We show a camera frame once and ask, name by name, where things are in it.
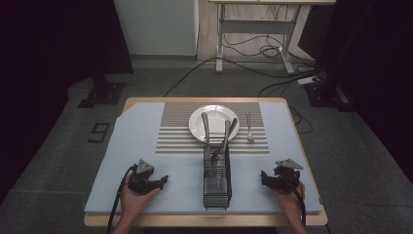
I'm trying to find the black stand base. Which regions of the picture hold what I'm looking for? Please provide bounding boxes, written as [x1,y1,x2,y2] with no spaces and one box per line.
[304,80,357,113]
[77,75,127,109]

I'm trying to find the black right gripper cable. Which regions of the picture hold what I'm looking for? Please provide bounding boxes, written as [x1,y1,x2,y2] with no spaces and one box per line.
[291,185,308,227]

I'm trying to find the person's right hand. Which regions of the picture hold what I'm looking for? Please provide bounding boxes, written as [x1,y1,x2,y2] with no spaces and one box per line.
[271,180,307,214]

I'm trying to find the silver spoon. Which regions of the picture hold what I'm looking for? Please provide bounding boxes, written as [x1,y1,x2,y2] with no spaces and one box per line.
[215,119,233,189]

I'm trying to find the black wire cutlery holder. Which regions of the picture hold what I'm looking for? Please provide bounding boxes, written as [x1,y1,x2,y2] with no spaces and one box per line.
[203,136,233,212]

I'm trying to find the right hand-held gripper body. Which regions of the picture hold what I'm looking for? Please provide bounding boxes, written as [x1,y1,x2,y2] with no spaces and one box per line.
[266,158,305,195]

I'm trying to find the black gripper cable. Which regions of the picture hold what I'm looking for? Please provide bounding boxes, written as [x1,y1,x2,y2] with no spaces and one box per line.
[105,164,138,234]
[291,185,308,227]

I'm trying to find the white-framed desk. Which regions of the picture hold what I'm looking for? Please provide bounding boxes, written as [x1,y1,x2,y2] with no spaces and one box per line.
[208,0,337,75]

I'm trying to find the white plate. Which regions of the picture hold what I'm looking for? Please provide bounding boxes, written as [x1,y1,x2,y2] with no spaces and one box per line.
[188,104,241,143]

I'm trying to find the person's left hand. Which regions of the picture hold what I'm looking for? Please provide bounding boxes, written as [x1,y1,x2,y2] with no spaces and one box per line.
[119,171,162,225]

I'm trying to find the pale blue table mat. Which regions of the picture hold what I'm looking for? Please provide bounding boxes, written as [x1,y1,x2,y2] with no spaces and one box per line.
[84,101,323,215]

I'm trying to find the dark curtain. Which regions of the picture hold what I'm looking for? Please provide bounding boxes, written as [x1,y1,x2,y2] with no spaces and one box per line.
[297,0,413,184]
[0,0,134,206]

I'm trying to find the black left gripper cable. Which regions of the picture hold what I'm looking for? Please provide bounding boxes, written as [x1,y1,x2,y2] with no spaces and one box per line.
[105,164,138,234]

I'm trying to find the striped placemat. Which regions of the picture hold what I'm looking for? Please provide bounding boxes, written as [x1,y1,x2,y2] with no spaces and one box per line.
[155,101,271,155]

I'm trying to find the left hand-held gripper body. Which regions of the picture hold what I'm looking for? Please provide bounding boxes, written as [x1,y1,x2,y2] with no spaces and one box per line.
[128,158,164,196]

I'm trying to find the black floor cable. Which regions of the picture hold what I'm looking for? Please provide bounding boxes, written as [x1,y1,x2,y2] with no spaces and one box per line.
[163,57,218,98]
[287,105,315,136]
[257,69,320,98]

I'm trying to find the silver knife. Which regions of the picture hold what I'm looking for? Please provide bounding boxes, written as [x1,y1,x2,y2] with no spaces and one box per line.
[201,111,212,163]

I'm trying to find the silver fork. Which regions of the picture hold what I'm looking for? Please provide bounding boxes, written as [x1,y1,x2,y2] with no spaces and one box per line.
[244,110,256,144]

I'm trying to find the white power strip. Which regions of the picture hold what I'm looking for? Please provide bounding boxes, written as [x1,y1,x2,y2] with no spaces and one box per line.
[296,75,321,87]

